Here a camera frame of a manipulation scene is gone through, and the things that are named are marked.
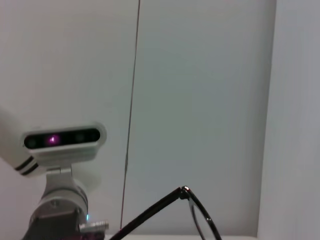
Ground black glasses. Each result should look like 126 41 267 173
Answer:
108 185 223 240

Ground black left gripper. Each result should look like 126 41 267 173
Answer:
23 208 106 240

